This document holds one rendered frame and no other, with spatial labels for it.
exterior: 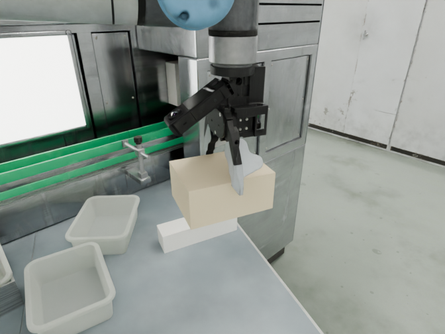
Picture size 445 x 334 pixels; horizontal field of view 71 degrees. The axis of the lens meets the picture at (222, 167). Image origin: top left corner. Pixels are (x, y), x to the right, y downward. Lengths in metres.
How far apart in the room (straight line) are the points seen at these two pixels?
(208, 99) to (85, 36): 0.83
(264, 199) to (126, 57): 0.93
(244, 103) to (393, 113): 3.22
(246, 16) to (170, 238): 0.64
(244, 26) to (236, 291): 0.61
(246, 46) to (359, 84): 3.32
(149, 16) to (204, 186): 0.28
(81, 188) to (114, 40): 0.56
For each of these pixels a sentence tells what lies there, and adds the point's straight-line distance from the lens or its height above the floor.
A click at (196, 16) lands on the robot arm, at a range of 0.31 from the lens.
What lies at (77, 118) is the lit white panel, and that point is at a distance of 1.26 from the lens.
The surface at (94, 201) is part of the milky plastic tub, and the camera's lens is 1.12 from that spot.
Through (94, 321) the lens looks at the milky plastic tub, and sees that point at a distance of 0.81.
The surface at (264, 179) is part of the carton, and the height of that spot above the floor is 1.12.
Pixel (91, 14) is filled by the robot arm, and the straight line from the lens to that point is 0.33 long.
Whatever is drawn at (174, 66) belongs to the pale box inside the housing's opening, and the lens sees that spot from 1.37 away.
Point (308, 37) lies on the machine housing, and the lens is 1.50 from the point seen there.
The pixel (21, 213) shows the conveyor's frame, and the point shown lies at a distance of 1.12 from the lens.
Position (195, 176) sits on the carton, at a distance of 0.53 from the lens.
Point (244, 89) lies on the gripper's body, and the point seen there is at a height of 1.26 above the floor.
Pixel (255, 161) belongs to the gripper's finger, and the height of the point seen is 1.16.
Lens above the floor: 1.38
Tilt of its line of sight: 27 degrees down
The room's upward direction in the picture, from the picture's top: straight up
